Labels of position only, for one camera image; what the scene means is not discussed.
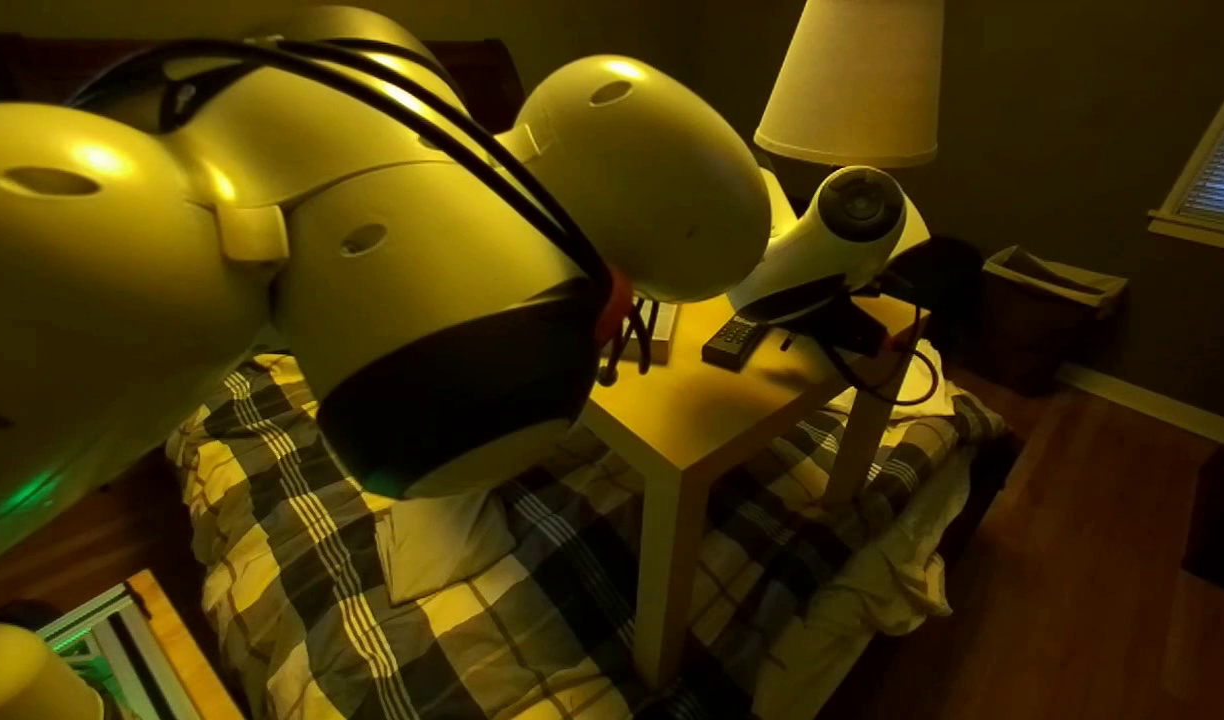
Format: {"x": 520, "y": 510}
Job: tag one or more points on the window with blinds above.
{"x": 1195, "y": 205}

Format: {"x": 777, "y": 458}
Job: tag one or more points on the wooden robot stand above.
{"x": 198, "y": 676}

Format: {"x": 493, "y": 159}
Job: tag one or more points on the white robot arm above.
{"x": 442, "y": 286}

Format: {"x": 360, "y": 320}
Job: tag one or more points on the plaid checkered blanket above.
{"x": 786, "y": 597}

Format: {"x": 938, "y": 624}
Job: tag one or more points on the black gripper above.
{"x": 865, "y": 324}

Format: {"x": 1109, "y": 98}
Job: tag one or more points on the white lamp shade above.
{"x": 857, "y": 85}

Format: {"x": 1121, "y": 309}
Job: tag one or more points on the grey folded cloth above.
{"x": 436, "y": 541}

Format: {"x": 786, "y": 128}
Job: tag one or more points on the grey remote control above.
{"x": 732, "y": 345}

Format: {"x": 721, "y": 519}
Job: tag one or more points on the light wooden side table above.
{"x": 681, "y": 428}

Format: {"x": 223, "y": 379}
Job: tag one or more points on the dark laundry basket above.
{"x": 1033, "y": 312}

